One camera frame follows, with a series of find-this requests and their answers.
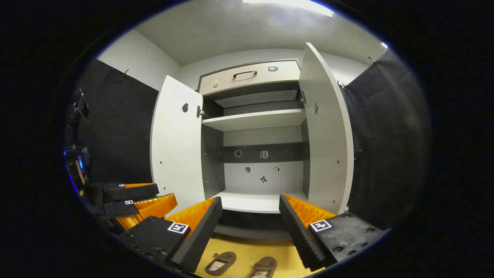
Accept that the brown fuzzy shoe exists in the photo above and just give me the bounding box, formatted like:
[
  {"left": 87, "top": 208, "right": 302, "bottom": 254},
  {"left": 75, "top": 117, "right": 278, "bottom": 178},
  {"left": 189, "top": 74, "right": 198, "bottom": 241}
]
[
  {"left": 251, "top": 256, "right": 278, "bottom": 278},
  {"left": 205, "top": 251, "right": 237, "bottom": 276}
]

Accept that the beige cabinet drawer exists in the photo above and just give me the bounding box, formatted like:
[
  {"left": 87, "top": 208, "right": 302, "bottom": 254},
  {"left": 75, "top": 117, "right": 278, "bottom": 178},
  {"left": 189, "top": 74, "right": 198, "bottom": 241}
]
[{"left": 198, "top": 60, "right": 301, "bottom": 96}]

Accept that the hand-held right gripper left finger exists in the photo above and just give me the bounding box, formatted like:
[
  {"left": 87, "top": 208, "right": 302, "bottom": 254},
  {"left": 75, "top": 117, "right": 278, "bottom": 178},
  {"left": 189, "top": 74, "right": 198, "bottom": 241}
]
[{"left": 116, "top": 196, "right": 223, "bottom": 275}]

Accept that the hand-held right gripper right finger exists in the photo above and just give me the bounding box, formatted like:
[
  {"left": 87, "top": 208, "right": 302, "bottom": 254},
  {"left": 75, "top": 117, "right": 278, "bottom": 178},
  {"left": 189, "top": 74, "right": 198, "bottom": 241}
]
[{"left": 279, "top": 194, "right": 386, "bottom": 271}]

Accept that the white shoe cabinet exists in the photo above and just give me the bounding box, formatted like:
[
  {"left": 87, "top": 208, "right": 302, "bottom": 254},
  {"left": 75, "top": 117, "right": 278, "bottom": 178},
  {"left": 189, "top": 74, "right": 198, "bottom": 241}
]
[{"left": 197, "top": 59, "right": 310, "bottom": 241}]

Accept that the white shoe cabinet door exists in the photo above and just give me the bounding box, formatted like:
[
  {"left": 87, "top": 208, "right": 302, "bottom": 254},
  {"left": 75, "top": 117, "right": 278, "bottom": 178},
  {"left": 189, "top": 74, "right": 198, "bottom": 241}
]
[
  {"left": 298, "top": 42, "right": 354, "bottom": 215},
  {"left": 150, "top": 75, "right": 206, "bottom": 217}
]

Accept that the black backdrop cloth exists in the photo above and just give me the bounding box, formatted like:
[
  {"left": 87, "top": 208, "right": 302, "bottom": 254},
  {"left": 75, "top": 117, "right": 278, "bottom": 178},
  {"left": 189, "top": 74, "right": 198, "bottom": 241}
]
[
  {"left": 73, "top": 59, "right": 159, "bottom": 193},
  {"left": 343, "top": 48, "right": 431, "bottom": 229}
]

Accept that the dark equipment stand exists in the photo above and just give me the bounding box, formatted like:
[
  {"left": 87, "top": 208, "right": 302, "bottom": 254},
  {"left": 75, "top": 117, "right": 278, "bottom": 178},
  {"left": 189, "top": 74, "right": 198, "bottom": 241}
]
[{"left": 63, "top": 90, "right": 93, "bottom": 196}]

